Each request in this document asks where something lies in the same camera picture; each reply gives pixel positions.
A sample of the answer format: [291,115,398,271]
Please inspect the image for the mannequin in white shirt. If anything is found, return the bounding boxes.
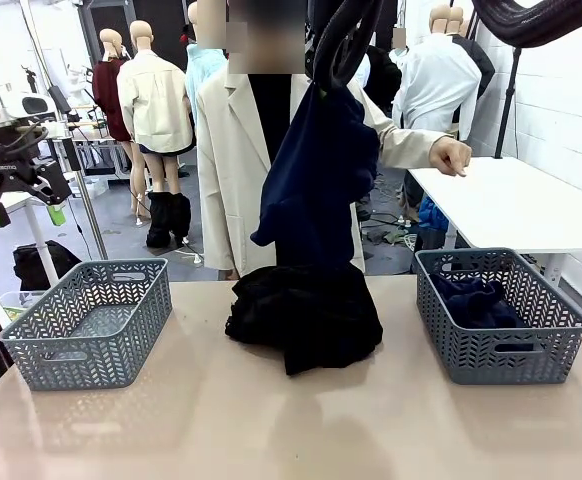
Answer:
[391,3,483,144]

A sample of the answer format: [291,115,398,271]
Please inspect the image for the navy garment in basket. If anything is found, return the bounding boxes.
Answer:
[430,272,535,351]

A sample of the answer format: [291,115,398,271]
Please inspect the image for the mannequin in beige jacket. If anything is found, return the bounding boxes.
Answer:
[115,19,197,226]

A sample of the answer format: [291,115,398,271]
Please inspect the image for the mannequin in maroon top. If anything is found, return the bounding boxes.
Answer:
[90,28,135,216]

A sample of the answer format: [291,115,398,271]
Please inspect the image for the clear plastic container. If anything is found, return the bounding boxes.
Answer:
[0,289,47,321]

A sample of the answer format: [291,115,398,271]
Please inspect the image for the black fuzzy boot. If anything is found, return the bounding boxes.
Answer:
[170,192,193,242]
[145,190,175,250]

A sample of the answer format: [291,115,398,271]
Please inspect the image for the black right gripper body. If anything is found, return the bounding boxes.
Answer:
[313,47,357,92]

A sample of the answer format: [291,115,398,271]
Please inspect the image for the blue puffer jacket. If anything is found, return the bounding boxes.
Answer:
[417,194,447,234]

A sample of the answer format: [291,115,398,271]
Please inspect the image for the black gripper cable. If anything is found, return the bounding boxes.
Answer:
[0,122,51,164]

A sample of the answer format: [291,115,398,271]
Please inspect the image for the black garment pile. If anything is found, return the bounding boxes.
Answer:
[224,263,385,377]

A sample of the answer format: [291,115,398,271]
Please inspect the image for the empty gray plastic basket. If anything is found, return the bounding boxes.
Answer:
[0,258,174,392]

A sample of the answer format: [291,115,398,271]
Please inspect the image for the background person in black jacket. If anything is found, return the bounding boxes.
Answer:
[365,27,410,114]

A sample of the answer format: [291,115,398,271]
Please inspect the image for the white floor power strip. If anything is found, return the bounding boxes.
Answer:
[170,247,205,266]

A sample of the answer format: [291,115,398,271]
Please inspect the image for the person's left forearm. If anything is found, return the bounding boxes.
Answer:
[373,112,445,170]

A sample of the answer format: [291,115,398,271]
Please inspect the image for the thin metal pole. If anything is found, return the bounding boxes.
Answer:
[60,124,110,261]

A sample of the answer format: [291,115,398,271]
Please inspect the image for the gray basket holding navy garment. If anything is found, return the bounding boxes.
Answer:
[414,248,582,386]

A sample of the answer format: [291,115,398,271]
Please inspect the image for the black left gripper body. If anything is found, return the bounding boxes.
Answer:
[0,132,72,209]

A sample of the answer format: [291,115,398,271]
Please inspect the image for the navy blue garment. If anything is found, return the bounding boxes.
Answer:
[249,79,380,274]

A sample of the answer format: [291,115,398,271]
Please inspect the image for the person's left hand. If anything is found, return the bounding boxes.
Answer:
[428,137,474,179]

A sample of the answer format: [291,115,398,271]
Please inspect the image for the black bag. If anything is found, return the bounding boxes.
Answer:
[13,239,83,291]

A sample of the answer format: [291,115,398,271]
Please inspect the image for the tangled floor cables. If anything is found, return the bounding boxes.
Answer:
[360,212,420,249]

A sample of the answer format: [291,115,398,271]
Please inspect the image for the metal frame workbench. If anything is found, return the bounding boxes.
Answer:
[45,84,135,191]

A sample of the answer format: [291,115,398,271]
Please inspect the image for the small white side table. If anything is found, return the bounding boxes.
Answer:
[0,192,60,289]

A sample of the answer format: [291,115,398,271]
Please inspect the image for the large white table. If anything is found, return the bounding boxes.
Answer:
[406,155,582,289]

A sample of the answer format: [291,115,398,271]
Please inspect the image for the black light stand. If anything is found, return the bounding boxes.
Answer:
[493,47,525,159]

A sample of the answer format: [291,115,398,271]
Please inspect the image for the black corrugated hose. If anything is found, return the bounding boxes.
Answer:
[470,0,582,50]

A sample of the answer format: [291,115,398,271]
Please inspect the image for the person in beige blazer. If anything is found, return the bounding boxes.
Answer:
[195,0,412,280]

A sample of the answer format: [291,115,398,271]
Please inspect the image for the mannequin in light blue shirt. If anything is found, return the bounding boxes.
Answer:
[184,0,230,126]

